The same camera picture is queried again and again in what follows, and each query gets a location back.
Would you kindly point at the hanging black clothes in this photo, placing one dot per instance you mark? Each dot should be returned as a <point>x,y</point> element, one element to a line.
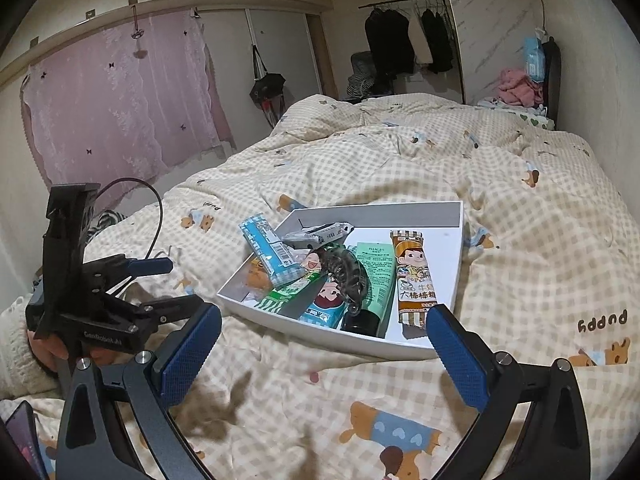
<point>411,47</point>

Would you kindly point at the brown orange candy bar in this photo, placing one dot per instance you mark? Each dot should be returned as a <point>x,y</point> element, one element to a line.
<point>414,285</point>

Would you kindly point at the packaged orange bread bun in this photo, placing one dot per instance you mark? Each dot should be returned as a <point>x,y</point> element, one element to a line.
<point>257,283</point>

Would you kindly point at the dark leopard hair claw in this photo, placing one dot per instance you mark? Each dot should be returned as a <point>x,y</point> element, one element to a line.
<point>350,274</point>

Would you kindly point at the white shallow cardboard box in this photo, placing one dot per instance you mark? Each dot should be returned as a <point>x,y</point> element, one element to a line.
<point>440,223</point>

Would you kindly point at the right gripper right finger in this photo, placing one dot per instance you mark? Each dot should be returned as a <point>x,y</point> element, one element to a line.
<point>553,442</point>

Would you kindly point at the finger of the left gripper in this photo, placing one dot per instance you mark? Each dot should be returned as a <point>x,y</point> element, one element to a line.
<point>173,309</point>
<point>149,266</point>

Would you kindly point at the dark headboard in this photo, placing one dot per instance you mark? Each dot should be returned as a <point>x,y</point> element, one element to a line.
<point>551,87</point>

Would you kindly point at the long blue candy bar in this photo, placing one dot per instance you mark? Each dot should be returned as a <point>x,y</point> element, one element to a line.
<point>281,267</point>

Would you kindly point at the phone with pink case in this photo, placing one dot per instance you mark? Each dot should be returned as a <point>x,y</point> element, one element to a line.
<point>21,429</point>

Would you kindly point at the pink lace curtain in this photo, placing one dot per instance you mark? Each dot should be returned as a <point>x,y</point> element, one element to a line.
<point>127,101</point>

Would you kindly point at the person left hand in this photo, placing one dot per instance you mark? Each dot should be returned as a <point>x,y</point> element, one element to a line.
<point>48,351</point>

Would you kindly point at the black hanging bag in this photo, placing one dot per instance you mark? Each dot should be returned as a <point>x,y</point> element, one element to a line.
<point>267,92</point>

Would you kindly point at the white fuzzy sleeve left forearm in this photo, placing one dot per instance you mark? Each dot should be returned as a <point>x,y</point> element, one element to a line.
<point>20,373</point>

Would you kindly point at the pink clothes pile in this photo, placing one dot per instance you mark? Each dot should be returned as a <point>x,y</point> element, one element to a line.
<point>516,88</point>

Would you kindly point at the light blue snack packet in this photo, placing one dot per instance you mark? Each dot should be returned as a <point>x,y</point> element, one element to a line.
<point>327,308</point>

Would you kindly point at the green white snack packet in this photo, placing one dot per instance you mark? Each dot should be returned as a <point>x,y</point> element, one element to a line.
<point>291,300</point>

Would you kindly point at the blue wet wipes pack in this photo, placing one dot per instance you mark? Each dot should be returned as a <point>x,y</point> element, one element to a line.
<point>535,62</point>

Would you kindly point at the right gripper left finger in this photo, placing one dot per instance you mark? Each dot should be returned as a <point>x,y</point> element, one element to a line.
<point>93,441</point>

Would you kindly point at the checkered cartoon bed quilt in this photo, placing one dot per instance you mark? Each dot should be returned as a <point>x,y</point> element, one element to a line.
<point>550,268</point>

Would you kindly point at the silver white foil packet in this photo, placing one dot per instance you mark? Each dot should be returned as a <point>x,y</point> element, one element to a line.
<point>318,236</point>

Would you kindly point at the green cosmetic tube black cap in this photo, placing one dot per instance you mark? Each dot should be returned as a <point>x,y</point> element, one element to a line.
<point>379,262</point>

